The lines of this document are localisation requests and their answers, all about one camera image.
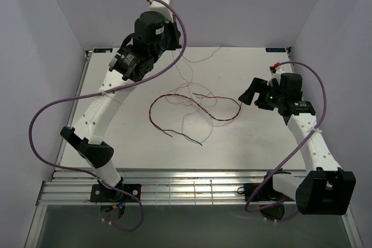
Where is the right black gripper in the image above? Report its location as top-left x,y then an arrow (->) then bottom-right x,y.
238,77 -> 284,111

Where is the thin blue grey wire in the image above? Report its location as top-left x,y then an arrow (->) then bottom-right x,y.
180,105 -> 214,147

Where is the thin pink wire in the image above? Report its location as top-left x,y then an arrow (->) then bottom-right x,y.
167,62 -> 217,106

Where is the red black twisted wire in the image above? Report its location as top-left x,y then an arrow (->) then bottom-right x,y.
149,93 -> 242,138

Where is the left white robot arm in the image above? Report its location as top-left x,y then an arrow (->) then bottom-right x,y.
61,11 -> 181,202

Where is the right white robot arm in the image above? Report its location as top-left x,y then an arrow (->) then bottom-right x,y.
238,73 -> 356,215

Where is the right blue label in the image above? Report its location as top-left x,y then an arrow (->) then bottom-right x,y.
265,48 -> 287,53

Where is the blue label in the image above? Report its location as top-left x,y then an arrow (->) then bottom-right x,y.
265,48 -> 287,53
93,48 -> 113,53

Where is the left blue label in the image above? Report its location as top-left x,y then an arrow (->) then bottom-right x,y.
93,48 -> 113,53

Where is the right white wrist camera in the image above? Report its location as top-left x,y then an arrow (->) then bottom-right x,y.
270,63 -> 285,82

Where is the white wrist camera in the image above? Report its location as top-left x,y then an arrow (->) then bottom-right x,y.
147,0 -> 174,23
270,63 -> 285,82

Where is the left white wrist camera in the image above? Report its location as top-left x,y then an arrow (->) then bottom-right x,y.
147,0 -> 174,23

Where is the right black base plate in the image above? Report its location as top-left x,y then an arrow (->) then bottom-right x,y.
237,183 -> 294,203

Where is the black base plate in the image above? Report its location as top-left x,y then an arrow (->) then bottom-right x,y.
237,183 -> 294,203
89,184 -> 141,203

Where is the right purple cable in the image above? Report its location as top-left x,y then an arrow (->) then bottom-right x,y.
232,62 -> 326,222

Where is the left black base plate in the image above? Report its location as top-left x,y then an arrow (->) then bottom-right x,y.
89,184 -> 141,203

